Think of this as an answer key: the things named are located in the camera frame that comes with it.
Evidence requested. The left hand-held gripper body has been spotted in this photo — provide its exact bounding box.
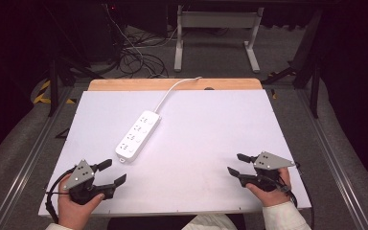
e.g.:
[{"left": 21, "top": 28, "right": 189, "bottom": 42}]
[{"left": 64, "top": 159, "right": 118, "bottom": 206}]

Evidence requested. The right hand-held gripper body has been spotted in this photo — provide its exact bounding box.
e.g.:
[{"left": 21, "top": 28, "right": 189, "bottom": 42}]
[{"left": 239, "top": 150, "right": 297, "bottom": 193}]

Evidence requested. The person's left hand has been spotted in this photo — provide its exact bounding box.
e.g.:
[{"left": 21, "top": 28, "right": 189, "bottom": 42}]
[{"left": 57, "top": 182, "right": 106, "bottom": 230}]

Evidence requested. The person's right hand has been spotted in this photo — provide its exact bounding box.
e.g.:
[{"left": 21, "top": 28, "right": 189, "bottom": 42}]
[{"left": 245, "top": 167, "right": 292, "bottom": 208}]

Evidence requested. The white board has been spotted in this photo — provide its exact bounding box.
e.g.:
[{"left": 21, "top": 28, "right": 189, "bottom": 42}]
[{"left": 37, "top": 89, "right": 312, "bottom": 218}]

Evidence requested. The white power strip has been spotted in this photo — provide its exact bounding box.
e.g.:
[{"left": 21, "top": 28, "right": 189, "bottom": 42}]
[{"left": 114, "top": 109, "right": 163, "bottom": 164}]

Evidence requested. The person's right white sleeve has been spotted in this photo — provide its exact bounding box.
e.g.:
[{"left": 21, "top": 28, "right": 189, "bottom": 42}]
[{"left": 261, "top": 200, "right": 312, "bottom": 230}]

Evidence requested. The yellow black hazard tape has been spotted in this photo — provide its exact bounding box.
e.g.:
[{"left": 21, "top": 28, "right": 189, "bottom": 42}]
[{"left": 33, "top": 79, "right": 78, "bottom": 105}]

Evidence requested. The black metal stand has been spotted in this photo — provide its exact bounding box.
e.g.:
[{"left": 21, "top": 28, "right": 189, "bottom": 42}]
[
  {"left": 261, "top": 9, "right": 324, "bottom": 120},
  {"left": 42, "top": 52, "right": 107, "bottom": 118}
]

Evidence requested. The black computer case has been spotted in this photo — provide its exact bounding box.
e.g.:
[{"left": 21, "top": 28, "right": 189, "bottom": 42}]
[{"left": 84, "top": 0, "right": 171, "bottom": 63}]

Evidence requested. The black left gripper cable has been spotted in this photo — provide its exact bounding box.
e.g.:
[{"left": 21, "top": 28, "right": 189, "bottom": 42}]
[{"left": 45, "top": 166, "right": 78, "bottom": 224}]

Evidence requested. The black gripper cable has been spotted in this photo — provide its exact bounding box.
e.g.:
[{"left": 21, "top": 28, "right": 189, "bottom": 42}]
[
  {"left": 45, "top": 166, "right": 78, "bottom": 224},
  {"left": 276, "top": 161, "right": 302, "bottom": 209}
]

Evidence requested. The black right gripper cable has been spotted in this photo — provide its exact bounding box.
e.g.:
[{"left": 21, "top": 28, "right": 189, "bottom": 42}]
[{"left": 276, "top": 161, "right": 302, "bottom": 209}]

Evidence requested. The small black bracket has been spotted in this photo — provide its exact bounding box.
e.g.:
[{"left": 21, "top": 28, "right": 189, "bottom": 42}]
[{"left": 55, "top": 126, "right": 72, "bottom": 140}]

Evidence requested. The grey metal rail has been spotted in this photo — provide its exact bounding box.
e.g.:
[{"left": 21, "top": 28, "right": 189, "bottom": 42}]
[
  {"left": 0, "top": 85, "right": 76, "bottom": 230},
  {"left": 294, "top": 89, "right": 368, "bottom": 230}
]

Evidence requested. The white power strip cable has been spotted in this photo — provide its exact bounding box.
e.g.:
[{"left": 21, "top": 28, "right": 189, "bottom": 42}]
[{"left": 153, "top": 76, "right": 203, "bottom": 114}]

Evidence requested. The tangle of black floor cables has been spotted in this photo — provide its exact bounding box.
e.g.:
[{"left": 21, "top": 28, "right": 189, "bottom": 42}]
[{"left": 117, "top": 27, "right": 171, "bottom": 80}]

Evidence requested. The thin white floor cable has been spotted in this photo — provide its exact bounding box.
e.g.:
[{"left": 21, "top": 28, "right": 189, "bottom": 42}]
[{"left": 103, "top": 2, "right": 180, "bottom": 66}]

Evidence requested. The white metal desk frame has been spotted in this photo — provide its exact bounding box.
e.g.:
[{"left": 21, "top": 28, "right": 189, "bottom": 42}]
[{"left": 173, "top": 4, "right": 265, "bottom": 74}]

